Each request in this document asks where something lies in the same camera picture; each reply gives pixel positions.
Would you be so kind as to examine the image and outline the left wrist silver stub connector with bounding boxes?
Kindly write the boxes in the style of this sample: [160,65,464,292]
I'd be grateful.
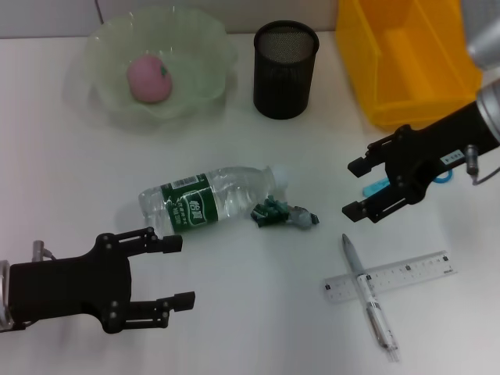
[31,241,58,262]

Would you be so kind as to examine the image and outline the clear water bottle green label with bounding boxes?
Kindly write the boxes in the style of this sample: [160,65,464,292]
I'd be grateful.
[137,164,290,235]

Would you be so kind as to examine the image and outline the grey white pen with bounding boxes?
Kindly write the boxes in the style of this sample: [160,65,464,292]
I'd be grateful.
[341,233,402,352]

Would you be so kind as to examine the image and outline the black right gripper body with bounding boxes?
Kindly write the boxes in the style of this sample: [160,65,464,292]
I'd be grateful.
[384,99,500,206]

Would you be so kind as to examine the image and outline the translucent green fruit bowl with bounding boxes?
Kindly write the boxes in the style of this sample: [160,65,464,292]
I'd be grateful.
[84,3,239,122]

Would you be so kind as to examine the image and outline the blue capped scissors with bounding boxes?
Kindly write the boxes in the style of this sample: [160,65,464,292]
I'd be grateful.
[362,170,454,198]

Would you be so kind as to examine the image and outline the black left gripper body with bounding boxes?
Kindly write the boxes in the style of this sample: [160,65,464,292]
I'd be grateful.
[7,232,134,335]

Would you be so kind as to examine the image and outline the yellow plastic bin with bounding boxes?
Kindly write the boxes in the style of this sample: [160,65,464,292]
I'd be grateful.
[335,0,485,130]

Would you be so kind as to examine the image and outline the green plastic wrapper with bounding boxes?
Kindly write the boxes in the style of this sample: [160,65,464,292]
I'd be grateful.
[249,197,321,230]

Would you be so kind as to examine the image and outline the black mesh pen holder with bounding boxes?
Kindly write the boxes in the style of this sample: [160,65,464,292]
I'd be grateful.
[252,21,320,120]

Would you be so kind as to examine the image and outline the pink toy peach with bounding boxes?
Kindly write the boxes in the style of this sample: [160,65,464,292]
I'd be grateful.
[125,54,174,103]

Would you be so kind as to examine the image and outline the transparent plastic ruler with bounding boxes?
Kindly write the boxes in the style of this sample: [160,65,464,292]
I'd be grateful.
[323,250,458,304]

